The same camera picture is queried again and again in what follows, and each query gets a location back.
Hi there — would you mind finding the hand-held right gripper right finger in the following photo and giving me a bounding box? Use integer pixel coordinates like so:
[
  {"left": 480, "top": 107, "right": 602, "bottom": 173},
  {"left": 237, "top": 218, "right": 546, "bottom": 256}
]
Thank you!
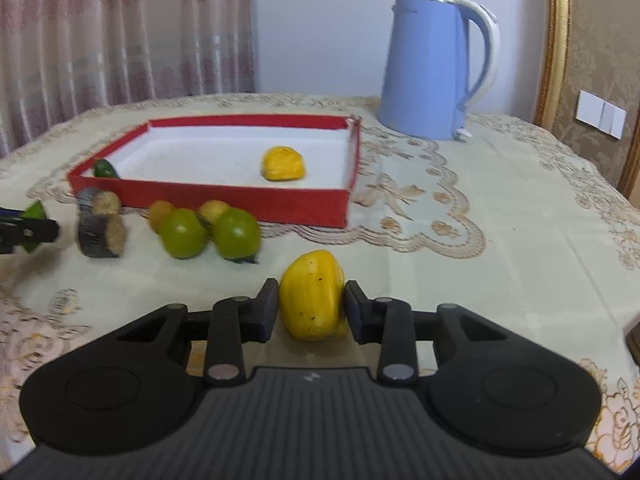
[{"left": 345, "top": 280, "right": 506, "bottom": 386}]

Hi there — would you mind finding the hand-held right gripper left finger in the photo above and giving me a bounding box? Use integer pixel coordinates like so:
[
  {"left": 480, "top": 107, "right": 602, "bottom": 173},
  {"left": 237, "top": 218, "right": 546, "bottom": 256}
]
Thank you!
[{"left": 116, "top": 278, "right": 279, "bottom": 387}]

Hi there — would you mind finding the long yellow fruit piece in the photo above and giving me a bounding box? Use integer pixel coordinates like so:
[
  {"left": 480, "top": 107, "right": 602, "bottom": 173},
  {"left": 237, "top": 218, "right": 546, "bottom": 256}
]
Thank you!
[{"left": 278, "top": 250, "right": 347, "bottom": 342}]

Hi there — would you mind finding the dark sugar cane piece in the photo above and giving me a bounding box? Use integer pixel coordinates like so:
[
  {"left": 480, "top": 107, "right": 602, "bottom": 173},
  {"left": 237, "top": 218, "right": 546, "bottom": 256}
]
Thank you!
[
  {"left": 77, "top": 187, "right": 123, "bottom": 217},
  {"left": 76, "top": 211, "right": 127, "bottom": 259}
]

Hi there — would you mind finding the green tomato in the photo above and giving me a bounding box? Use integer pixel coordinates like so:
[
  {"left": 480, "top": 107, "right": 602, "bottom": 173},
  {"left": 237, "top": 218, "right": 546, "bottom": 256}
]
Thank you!
[
  {"left": 159, "top": 208, "right": 209, "bottom": 260},
  {"left": 211, "top": 207, "right": 263, "bottom": 265}
]

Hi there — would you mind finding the red shallow box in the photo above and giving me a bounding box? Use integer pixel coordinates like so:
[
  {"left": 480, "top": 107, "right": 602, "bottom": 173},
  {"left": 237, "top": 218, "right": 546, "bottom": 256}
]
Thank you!
[{"left": 67, "top": 114, "right": 362, "bottom": 228}]

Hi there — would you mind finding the yellow round fruit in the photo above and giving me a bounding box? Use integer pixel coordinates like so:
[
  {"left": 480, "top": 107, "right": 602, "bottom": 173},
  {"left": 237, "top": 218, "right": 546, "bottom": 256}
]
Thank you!
[{"left": 196, "top": 200, "right": 232, "bottom": 225}]

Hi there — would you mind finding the small orange round fruit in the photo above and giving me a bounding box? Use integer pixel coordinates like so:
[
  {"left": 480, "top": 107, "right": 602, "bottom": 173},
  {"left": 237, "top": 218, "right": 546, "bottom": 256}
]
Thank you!
[{"left": 148, "top": 200, "right": 177, "bottom": 234}]

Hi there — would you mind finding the rounded yellow fruit piece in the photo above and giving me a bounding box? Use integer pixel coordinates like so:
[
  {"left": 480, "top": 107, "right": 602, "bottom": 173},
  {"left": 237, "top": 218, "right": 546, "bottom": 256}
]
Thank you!
[{"left": 261, "top": 146, "right": 306, "bottom": 182}]

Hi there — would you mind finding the patterned pink curtain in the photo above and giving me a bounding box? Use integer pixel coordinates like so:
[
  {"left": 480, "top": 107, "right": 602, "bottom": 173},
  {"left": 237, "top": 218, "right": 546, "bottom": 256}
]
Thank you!
[{"left": 0, "top": 0, "right": 258, "bottom": 158}]

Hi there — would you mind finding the blue electric kettle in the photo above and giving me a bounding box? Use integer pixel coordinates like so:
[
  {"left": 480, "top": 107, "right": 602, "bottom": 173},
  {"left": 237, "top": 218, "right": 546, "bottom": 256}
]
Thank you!
[{"left": 376, "top": 0, "right": 501, "bottom": 142}]

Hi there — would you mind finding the white wall switch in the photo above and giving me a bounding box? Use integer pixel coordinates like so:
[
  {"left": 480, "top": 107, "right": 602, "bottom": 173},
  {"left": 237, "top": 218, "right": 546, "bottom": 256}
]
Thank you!
[{"left": 575, "top": 89, "right": 626, "bottom": 139}]

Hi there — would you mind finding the gold picture frame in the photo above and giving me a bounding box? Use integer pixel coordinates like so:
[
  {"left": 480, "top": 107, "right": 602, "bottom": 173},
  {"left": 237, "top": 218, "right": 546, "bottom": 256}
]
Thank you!
[{"left": 534, "top": 0, "right": 572, "bottom": 131}]

